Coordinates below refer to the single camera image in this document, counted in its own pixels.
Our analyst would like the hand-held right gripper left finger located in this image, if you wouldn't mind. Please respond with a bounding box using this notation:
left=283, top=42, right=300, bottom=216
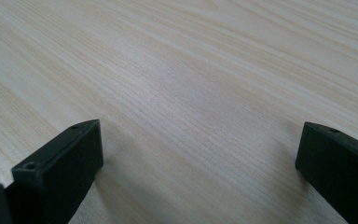
left=11, top=119, right=104, bottom=224

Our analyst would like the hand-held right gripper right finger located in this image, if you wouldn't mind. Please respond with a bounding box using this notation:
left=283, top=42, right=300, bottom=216
left=295, top=121, right=358, bottom=224

